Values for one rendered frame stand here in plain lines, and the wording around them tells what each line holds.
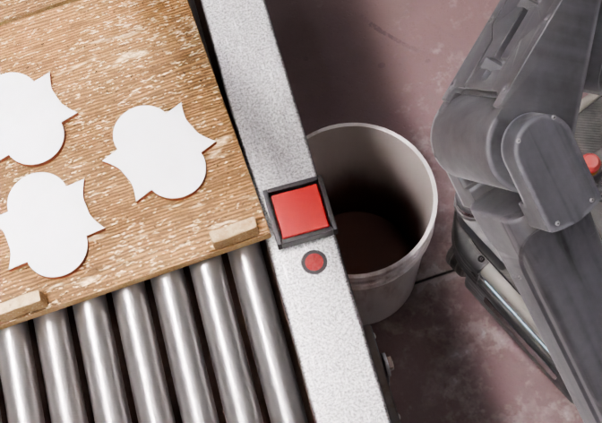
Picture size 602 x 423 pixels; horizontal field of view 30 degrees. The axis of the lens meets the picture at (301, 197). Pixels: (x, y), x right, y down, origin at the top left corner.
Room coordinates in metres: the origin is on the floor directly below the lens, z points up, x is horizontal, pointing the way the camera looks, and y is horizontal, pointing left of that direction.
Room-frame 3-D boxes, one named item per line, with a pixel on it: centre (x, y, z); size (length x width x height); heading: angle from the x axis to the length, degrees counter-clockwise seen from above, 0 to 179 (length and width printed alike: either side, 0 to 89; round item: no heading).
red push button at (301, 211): (0.53, 0.00, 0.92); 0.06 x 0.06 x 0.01; 7
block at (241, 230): (0.51, 0.09, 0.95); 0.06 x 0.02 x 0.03; 100
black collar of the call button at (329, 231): (0.53, 0.00, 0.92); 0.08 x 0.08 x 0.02; 7
